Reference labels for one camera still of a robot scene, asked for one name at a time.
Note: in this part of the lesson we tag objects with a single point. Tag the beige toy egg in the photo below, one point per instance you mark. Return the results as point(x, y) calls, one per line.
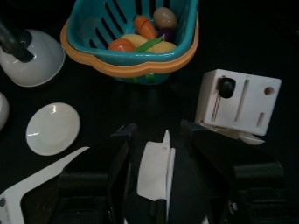
point(164, 17)

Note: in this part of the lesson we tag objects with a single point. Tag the white knife block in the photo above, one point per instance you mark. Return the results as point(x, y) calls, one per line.
point(237, 102)

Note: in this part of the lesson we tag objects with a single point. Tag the small white plate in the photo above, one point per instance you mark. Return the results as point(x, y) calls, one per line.
point(52, 128)

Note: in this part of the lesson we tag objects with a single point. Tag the orange toy carrot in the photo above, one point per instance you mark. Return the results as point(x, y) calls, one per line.
point(145, 26)

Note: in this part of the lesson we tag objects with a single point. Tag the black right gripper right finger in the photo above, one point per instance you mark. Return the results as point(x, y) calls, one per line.
point(240, 175)

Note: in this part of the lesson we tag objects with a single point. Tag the yellow toy lemon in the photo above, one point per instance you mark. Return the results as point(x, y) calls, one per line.
point(165, 47)

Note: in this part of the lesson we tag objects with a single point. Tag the yellow toy potato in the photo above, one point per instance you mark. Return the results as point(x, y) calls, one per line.
point(133, 40)

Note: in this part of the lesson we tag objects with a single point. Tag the slim white toy knife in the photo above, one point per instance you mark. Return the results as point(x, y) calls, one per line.
point(169, 163)

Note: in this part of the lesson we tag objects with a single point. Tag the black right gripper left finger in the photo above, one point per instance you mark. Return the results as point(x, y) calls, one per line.
point(89, 180)

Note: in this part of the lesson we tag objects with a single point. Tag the purple toy eggplant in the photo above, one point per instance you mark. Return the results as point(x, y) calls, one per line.
point(168, 33)

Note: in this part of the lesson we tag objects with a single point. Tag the orange toy tomato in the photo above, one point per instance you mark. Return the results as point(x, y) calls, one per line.
point(120, 45)

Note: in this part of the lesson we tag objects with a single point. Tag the white rounded dish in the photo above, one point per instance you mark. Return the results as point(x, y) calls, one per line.
point(1, 110)

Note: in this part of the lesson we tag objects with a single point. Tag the green toy pea pod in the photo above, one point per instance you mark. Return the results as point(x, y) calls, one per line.
point(148, 44)

